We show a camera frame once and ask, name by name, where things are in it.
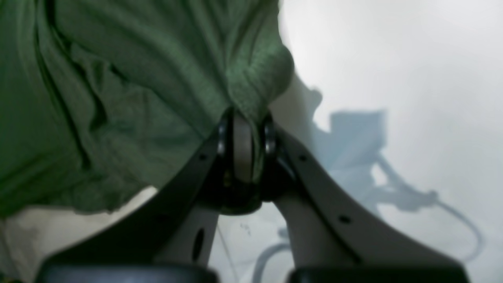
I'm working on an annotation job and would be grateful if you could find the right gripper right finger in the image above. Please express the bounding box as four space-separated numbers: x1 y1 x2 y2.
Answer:
259 115 464 272

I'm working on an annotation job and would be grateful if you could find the dark green t-shirt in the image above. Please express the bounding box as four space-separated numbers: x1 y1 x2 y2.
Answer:
0 0 294 218

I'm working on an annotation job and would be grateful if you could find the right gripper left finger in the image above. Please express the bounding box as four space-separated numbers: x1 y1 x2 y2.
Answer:
40 109 256 272

